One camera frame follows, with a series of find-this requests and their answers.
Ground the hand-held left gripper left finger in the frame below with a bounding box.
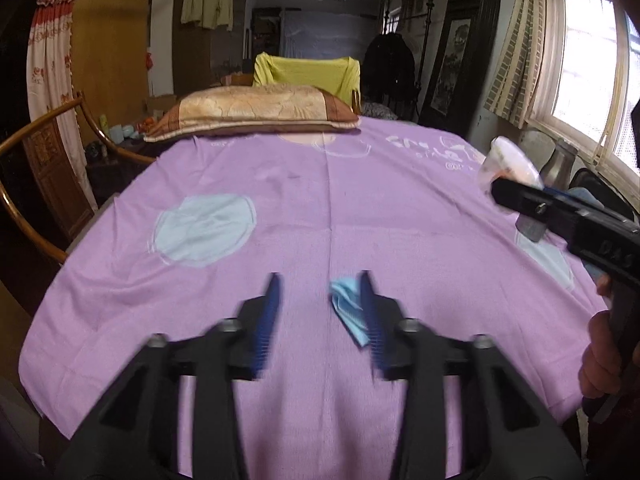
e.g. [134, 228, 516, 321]
[60, 272, 284, 480]

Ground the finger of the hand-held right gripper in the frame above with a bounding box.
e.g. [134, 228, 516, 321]
[490, 177, 577, 242]

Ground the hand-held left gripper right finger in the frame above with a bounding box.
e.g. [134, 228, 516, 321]
[359, 270, 586, 480]

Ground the blue face mask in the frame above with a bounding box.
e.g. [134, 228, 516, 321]
[329, 276, 373, 347]

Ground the clear plastic cup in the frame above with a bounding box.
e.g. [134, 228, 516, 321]
[477, 136, 543, 196]

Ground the person's right forearm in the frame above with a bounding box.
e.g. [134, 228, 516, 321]
[582, 395, 640, 480]

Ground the person's right hand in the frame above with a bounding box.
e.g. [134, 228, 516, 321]
[579, 309, 623, 401]

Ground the grey metal bottle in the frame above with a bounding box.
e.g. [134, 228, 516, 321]
[515, 137, 580, 243]

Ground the blue cushioned chair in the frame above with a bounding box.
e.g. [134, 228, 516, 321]
[567, 167, 640, 221]

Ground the purple blanket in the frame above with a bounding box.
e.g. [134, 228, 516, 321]
[19, 116, 608, 480]

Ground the checked window curtain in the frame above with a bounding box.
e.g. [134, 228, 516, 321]
[484, 0, 548, 128]

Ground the white framed window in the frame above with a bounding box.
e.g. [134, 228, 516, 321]
[525, 0, 640, 181]

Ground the dark framed painting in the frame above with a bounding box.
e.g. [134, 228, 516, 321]
[417, 0, 502, 136]

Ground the black hanging coat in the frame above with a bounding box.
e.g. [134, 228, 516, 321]
[362, 32, 418, 121]

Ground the dark side table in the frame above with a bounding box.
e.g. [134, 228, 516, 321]
[85, 110, 161, 211]

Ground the brown patterned pillow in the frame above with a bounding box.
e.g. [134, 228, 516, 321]
[142, 85, 360, 143]

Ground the cardboard box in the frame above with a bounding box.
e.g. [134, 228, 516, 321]
[145, 94, 177, 117]

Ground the yellow covered chair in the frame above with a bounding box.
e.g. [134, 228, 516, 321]
[252, 52, 362, 113]

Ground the dark wooden wardrobe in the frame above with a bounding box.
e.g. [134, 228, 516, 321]
[172, 0, 248, 96]

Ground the wooden armchair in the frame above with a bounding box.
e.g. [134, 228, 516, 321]
[0, 91, 157, 266]

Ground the floral pink curtain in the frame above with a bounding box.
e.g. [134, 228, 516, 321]
[26, 0, 98, 213]

